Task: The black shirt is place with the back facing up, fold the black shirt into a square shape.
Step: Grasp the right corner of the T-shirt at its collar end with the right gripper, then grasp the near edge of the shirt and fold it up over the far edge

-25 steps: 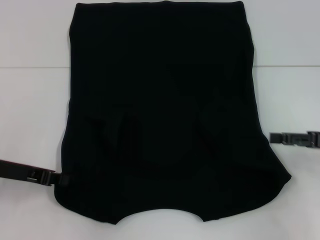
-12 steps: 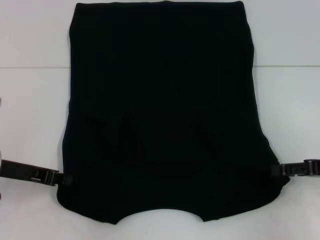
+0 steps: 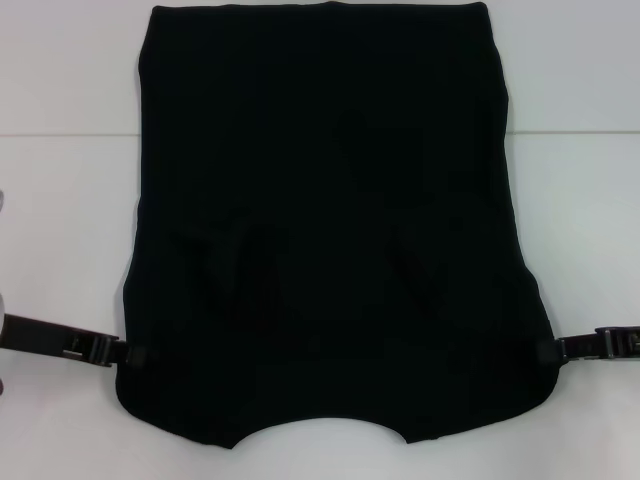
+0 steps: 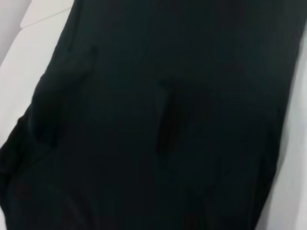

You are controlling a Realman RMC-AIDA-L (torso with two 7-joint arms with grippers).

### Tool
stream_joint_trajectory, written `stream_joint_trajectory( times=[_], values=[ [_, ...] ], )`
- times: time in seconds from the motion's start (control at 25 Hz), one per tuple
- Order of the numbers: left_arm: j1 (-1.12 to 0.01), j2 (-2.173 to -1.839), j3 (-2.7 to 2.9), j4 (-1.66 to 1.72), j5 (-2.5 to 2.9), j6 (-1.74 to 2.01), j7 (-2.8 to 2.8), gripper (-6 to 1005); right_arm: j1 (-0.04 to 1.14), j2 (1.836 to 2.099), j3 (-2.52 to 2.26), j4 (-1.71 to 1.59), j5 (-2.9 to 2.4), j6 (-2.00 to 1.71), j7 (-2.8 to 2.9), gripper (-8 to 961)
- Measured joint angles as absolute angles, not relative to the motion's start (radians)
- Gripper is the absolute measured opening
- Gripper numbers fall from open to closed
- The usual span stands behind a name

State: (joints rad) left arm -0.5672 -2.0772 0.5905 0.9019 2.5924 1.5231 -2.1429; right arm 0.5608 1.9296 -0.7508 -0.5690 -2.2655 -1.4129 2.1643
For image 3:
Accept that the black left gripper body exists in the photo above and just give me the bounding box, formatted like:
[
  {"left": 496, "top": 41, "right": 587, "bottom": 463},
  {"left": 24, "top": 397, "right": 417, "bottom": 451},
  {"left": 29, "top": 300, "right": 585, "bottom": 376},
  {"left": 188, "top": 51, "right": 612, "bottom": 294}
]
[{"left": 0, "top": 313, "right": 122, "bottom": 370}]

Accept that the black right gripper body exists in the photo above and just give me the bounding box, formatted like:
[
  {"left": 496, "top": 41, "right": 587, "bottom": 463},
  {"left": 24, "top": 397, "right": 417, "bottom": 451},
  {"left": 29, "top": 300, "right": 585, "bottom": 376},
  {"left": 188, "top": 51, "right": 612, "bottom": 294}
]
[{"left": 558, "top": 324, "right": 640, "bottom": 362}]

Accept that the black shirt with FREE print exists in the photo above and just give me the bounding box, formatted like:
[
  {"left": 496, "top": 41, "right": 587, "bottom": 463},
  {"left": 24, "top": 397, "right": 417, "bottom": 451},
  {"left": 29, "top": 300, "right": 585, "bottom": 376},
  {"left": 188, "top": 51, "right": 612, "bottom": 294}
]
[{"left": 121, "top": 2, "right": 556, "bottom": 445}]

